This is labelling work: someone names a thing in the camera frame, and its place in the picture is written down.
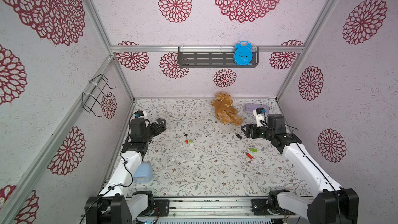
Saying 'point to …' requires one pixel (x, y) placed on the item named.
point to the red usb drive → (249, 156)
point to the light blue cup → (143, 172)
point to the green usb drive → (253, 150)
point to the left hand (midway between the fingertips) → (160, 123)
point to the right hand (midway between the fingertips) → (246, 125)
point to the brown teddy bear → (225, 113)
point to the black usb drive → (239, 136)
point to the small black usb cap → (186, 135)
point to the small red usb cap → (186, 141)
